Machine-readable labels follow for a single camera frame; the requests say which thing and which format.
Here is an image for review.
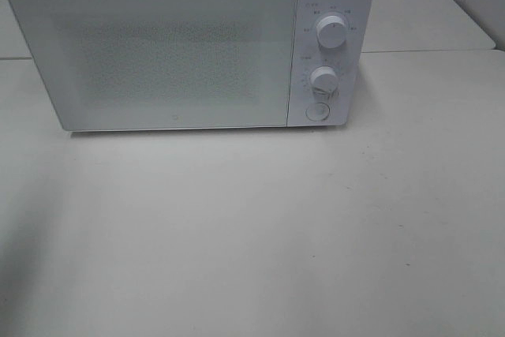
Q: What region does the round door release button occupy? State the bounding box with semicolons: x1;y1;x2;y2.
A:
305;103;330;122

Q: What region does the white timer knob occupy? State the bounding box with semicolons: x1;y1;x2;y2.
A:
309;66;339;95

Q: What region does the white microwave door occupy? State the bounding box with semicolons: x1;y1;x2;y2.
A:
9;0;295;131

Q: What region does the upper white power knob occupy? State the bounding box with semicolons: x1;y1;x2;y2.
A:
316;13;348;49

